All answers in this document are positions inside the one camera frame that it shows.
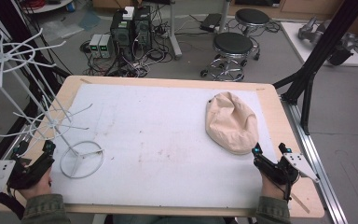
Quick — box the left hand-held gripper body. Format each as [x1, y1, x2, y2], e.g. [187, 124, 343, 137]
[0, 154, 56, 194]

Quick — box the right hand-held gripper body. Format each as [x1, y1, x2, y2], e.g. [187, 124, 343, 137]
[253, 151, 321, 186]

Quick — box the beige hat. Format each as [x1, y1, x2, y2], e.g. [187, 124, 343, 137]
[204, 91, 260, 156]

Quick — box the person's left hand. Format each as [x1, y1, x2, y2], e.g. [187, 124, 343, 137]
[19, 167, 53, 201]

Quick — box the person's right hand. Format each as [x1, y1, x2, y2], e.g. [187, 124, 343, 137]
[260, 171, 290, 201]

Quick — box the wooden table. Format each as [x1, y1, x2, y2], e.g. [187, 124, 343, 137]
[0, 75, 326, 219]

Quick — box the white table mat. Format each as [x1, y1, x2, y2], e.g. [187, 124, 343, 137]
[49, 82, 280, 210]

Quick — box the black round stool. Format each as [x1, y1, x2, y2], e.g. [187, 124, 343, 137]
[234, 7, 272, 35]
[200, 31, 259, 83]

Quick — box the white floor platform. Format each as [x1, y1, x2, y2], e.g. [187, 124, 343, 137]
[280, 21, 358, 68]

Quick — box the grey power supply unit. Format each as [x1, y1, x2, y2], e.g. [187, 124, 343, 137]
[98, 34, 115, 59]
[89, 34, 103, 59]

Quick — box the black computer tower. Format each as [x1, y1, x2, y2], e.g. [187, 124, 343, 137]
[109, 10, 136, 62]
[132, 5, 154, 51]

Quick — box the flat black box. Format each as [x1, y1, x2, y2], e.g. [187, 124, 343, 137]
[199, 12, 223, 33]

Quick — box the grey metal desk leg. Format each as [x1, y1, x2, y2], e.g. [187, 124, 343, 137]
[167, 0, 184, 61]
[217, 0, 233, 35]

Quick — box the white round table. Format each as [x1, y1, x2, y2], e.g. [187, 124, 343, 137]
[21, 0, 76, 15]

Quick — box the white box with black device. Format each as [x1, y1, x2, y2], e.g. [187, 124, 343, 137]
[117, 6, 136, 21]

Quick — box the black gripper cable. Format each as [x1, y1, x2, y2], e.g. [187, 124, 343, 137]
[282, 167, 294, 203]

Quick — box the white wire hat rack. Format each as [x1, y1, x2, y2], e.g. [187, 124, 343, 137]
[0, 27, 105, 180]

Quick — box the aluminium rail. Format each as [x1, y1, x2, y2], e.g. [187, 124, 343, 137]
[280, 94, 351, 224]

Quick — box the black wrist strap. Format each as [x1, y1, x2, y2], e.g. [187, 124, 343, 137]
[0, 184, 26, 220]

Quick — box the tangle of floor cables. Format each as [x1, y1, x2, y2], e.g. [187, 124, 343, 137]
[79, 27, 175, 78]

